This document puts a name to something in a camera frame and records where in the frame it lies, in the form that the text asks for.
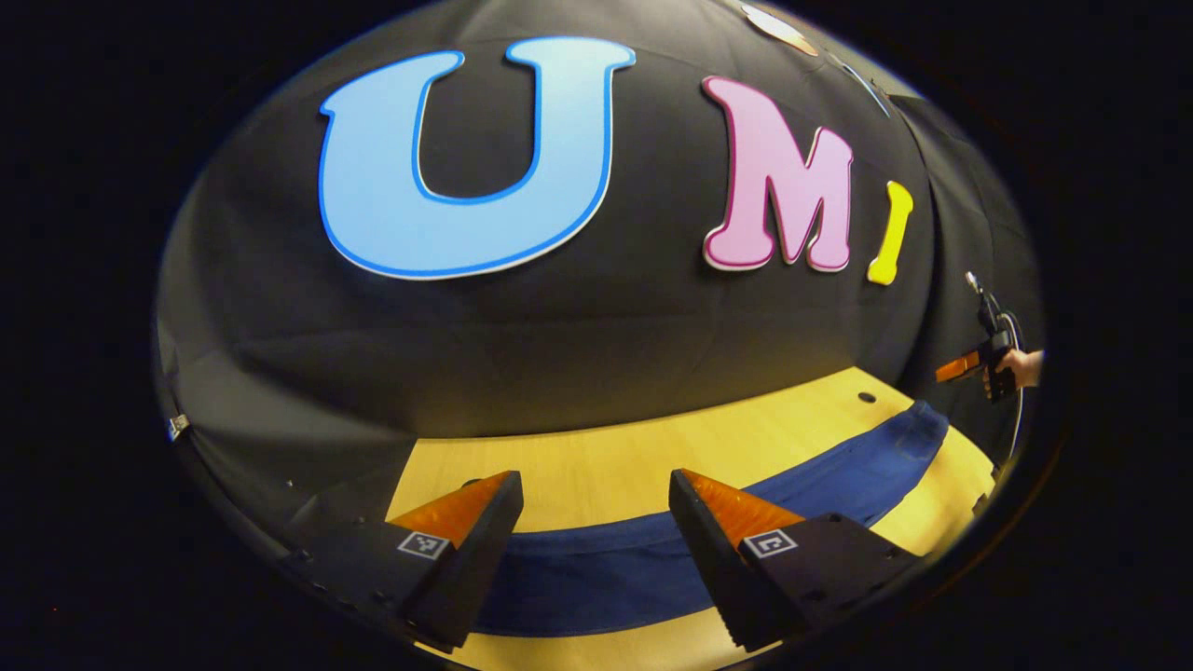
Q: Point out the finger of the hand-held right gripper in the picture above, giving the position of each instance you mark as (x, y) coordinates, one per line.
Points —
(958, 365)

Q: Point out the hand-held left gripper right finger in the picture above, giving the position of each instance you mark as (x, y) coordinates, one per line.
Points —
(713, 568)

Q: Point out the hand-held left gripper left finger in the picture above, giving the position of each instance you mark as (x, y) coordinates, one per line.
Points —
(471, 559)

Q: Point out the blue denim jeans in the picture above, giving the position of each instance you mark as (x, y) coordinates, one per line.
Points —
(652, 568)

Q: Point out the black backdrop cloth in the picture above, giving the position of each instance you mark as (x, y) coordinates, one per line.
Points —
(559, 326)

